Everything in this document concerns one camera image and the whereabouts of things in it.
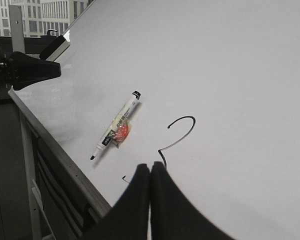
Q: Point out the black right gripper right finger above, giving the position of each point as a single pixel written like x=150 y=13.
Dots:
x=173 y=217

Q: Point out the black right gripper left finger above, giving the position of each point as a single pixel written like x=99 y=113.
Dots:
x=128 y=219

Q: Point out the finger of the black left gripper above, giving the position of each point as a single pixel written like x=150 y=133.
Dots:
x=23 y=70

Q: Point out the red magnet taped to marker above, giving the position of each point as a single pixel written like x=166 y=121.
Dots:
x=121 y=133

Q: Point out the white black whiteboard marker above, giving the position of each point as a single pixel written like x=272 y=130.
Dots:
x=120 y=119

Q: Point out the black whiteboard eraser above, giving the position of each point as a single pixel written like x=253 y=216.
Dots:
x=54 y=49

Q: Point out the white whiteboard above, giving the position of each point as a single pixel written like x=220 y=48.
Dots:
x=220 y=101

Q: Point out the grey whiteboard stand post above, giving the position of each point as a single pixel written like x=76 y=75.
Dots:
x=16 y=28

